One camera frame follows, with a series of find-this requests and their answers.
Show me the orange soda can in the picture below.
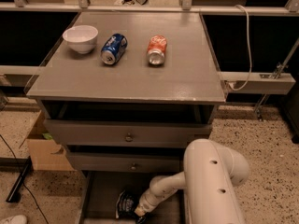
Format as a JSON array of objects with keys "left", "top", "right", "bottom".
[{"left": 147, "top": 35, "right": 167, "bottom": 65}]

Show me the grey drawer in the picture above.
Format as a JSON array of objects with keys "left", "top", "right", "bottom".
[
  {"left": 75, "top": 172, "right": 189, "bottom": 224},
  {"left": 42, "top": 100, "right": 216, "bottom": 149},
  {"left": 66, "top": 146, "right": 185, "bottom": 173}
]

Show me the white ceramic bowl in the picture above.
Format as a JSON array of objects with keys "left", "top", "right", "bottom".
[{"left": 63, "top": 25, "right": 98, "bottom": 54}]

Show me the black floor bar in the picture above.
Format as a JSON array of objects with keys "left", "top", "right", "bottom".
[{"left": 6, "top": 158, "right": 32, "bottom": 203}]

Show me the grey top drawer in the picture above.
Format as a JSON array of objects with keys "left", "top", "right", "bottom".
[{"left": 42, "top": 100, "right": 216, "bottom": 149}]

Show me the grey bottom drawer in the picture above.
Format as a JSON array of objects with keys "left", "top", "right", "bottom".
[{"left": 75, "top": 172, "right": 189, "bottom": 224}]

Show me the grey drawer cabinet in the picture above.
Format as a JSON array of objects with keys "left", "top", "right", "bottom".
[{"left": 27, "top": 12, "right": 225, "bottom": 224}]

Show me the black floor cable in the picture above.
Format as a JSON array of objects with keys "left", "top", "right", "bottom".
[{"left": 0, "top": 133, "right": 50, "bottom": 224}]

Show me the blue soda can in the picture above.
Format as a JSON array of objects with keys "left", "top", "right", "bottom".
[{"left": 101, "top": 34, "right": 128, "bottom": 65}]

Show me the grey middle drawer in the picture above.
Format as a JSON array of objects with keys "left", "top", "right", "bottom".
[{"left": 66, "top": 146, "right": 185, "bottom": 173}]

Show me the blue chip bag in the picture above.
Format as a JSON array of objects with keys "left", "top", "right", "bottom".
[{"left": 115, "top": 190, "right": 147, "bottom": 224}]

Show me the metal frame railing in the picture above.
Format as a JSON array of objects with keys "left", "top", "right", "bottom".
[{"left": 1, "top": 0, "right": 295, "bottom": 103}]

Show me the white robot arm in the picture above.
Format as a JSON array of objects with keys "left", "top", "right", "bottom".
[{"left": 135, "top": 139, "right": 249, "bottom": 224}]

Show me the cardboard box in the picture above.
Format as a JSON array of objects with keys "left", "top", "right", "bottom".
[{"left": 24, "top": 112, "right": 74, "bottom": 171}]

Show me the white cable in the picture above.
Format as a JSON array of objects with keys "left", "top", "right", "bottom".
[{"left": 226, "top": 4, "right": 253, "bottom": 92}]

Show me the white shoe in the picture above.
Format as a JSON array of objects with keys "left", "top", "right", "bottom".
[{"left": 0, "top": 215, "right": 28, "bottom": 224}]

